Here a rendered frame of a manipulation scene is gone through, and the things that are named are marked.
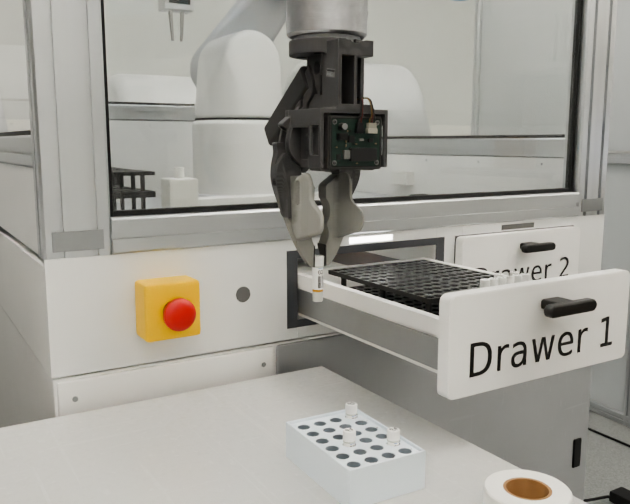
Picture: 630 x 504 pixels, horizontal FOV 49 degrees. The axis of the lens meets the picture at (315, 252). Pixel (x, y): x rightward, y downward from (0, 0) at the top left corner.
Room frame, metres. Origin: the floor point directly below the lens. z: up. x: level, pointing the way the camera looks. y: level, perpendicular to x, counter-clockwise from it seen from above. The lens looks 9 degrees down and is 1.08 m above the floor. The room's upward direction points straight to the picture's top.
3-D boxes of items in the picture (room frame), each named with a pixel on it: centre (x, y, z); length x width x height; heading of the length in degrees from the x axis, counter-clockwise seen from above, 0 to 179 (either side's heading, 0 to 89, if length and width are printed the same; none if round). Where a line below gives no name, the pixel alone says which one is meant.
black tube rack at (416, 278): (0.94, -0.15, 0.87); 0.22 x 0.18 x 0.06; 31
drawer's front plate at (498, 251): (1.20, -0.36, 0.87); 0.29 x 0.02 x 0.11; 121
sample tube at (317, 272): (0.68, 0.00, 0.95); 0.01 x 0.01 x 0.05
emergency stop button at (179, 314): (0.83, 0.17, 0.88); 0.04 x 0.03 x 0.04; 121
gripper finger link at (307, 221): (0.66, 0.00, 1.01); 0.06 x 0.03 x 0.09; 29
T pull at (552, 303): (0.74, -0.27, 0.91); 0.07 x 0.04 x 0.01; 121
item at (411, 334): (0.94, -0.15, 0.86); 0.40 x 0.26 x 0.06; 31
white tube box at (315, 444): (0.65, -0.04, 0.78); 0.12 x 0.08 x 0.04; 29
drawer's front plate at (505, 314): (0.77, -0.26, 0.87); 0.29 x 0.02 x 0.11; 121
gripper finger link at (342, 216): (0.68, -0.03, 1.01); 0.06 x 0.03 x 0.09; 29
